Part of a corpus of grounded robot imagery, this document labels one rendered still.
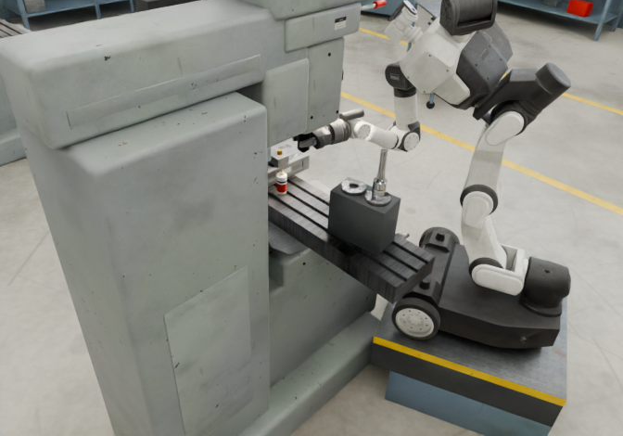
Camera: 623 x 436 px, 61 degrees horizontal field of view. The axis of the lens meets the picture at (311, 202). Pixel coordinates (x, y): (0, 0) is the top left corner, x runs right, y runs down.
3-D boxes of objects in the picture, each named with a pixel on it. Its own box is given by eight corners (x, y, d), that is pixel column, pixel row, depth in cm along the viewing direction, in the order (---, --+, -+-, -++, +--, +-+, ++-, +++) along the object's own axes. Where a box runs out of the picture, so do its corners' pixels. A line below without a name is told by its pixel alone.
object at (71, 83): (261, 49, 175) (260, -14, 164) (310, 69, 163) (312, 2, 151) (12, 120, 128) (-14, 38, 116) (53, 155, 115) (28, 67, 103)
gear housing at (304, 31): (308, 15, 185) (309, -15, 180) (361, 32, 172) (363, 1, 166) (233, 34, 165) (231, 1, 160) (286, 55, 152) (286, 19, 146)
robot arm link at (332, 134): (302, 120, 197) (329, 113, 202) (302, 142, 203) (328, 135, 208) (320, 134, 188) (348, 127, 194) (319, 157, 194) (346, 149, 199)
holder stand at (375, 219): (344, 216, 203) (349, 173, 191) (394, 239, 192) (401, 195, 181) (326, 232, 195) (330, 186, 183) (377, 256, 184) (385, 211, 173)
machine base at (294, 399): (303, 289, 303) (304, 263, 291) (386, 351, 269) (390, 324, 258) (109, 423, 231) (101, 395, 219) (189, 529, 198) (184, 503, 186)
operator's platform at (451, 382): (543, 340, 279) (567, 287, 256) (537, 455, 227) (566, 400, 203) (400, 297, 301) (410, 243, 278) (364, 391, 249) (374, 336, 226)
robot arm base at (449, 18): (491, 35, 170) (477, 10, 175) (504, 5, 158) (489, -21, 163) (448, 44, 168) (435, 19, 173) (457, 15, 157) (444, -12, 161)
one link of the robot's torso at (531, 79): (572, 78, 180) (534, 44, 178) (572, 92, 170) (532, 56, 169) (510, 131, 198) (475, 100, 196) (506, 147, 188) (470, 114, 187)
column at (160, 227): (209, 368, 256) (172, 57, 166) (273, 433, 230) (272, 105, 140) (113, 435, 226) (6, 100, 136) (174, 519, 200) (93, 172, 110)
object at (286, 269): (312, 199, 246) (313, 177, 239) (369, 233, 227) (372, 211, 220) (227, 246, 216) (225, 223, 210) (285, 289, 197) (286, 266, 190)
